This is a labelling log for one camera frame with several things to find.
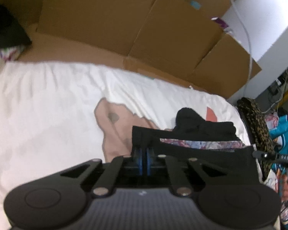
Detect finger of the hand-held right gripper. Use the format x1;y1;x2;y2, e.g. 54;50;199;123
252;150;277;161

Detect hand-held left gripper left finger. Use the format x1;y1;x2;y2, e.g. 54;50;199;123
59;147;144;196

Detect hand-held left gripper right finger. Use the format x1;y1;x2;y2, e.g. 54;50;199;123
146;147;228;196

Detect black shorts with patterned lining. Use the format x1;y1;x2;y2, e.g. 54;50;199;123
132;107;261;187

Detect black folded garment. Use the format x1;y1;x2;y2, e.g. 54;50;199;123
240;110;257;144

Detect leopard print garment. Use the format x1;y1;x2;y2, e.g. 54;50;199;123
237;97;280;182

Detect pink white plastic bag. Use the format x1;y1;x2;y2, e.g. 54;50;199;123
264;113;280;127

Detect cream bear printed blanket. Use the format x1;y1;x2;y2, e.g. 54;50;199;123
0;61;255;230

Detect folded cardboard sheet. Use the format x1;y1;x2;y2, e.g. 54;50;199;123
0;0;262;100

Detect multicoloured printed cloth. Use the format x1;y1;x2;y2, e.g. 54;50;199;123
0;44;26;61

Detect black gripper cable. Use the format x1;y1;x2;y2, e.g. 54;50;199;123
280;196;288;214

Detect black cables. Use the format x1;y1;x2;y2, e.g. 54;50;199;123
267;69;288;111

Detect white hose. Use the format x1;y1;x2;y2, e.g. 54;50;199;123
221;0;253;87

